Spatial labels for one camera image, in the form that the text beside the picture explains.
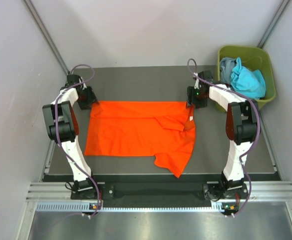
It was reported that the grey slotted cable duct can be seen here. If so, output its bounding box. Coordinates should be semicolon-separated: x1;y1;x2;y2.
36;202;235;213

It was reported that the light blue t shirt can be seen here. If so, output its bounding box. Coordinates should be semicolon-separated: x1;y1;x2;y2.
230;57;266;99

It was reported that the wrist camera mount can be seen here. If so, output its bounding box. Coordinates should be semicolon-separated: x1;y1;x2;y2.
194;70;213;89
65;74;86;88

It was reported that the olive green plastic bin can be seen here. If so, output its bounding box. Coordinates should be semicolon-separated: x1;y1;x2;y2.
215;45;277;109

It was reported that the orange t shirt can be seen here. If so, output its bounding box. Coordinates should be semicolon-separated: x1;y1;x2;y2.
84;101;196;178

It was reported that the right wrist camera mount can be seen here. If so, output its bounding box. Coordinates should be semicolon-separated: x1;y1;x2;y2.
194;70;213;89

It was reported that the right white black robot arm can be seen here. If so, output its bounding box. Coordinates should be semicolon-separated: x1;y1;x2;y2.
186;83;260;200

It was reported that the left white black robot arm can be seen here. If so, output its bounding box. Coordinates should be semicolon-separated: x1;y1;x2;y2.
42;87;100;200

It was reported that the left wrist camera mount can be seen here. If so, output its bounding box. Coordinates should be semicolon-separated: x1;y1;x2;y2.
65;74;86;88

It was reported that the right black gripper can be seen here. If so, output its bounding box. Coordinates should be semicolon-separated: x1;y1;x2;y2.
186;86;208;109

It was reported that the grey blue t shirt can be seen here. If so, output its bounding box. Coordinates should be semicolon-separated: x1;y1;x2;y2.
219;57;236;84

